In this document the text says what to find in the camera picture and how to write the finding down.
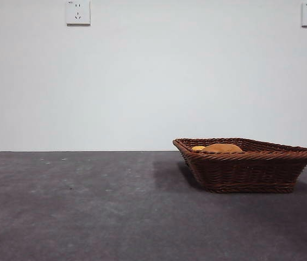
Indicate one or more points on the brown wicker basket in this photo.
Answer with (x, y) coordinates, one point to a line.
(245, 174)

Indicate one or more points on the brown potato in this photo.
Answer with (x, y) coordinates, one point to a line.
(222, 148)

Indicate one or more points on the yellow squash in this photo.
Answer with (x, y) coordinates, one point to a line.
(197, 148)

